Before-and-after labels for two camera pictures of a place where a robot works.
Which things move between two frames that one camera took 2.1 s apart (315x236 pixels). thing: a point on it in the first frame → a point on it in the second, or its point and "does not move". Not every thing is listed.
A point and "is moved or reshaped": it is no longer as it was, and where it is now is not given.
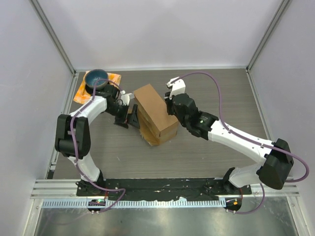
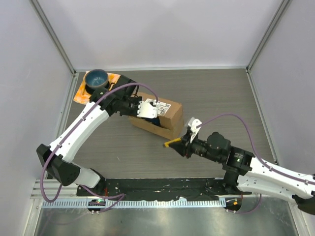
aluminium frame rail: (67, 188) does not move
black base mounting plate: (116, 189) does not move
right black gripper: (169, 102) → (182, 147)
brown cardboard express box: (156, 125) is moved or reshaped
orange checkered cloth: (81, 95) does not move
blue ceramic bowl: (92, 75) does not move
